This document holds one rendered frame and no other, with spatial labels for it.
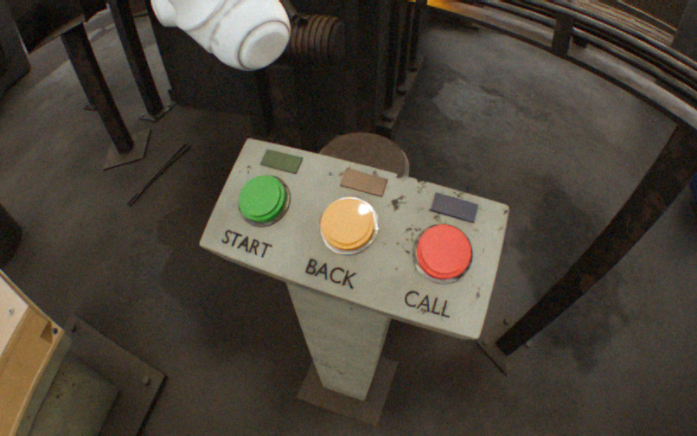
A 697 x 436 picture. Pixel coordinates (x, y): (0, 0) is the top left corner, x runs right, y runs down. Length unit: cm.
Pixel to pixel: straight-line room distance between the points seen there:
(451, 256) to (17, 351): 62
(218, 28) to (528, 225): 102
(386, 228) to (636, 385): 100
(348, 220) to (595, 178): 135
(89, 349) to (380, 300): 93
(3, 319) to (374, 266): 58
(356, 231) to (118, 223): 110
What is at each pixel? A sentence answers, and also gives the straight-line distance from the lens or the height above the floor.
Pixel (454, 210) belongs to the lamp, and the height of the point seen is 61.
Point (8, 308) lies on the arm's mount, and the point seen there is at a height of 45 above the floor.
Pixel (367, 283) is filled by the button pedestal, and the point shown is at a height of 59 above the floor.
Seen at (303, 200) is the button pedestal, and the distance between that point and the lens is 28.
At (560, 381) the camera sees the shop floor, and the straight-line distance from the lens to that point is 99.
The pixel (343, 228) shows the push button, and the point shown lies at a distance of 26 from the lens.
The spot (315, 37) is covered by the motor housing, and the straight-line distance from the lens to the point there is 84.
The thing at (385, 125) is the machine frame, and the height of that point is 7.
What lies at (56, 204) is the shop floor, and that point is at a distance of 161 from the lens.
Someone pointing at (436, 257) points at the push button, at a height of 61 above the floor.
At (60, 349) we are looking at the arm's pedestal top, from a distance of 71.
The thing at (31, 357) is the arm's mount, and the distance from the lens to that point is 67.
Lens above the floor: 82
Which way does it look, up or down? 52 degrees down
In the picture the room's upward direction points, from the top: straight up
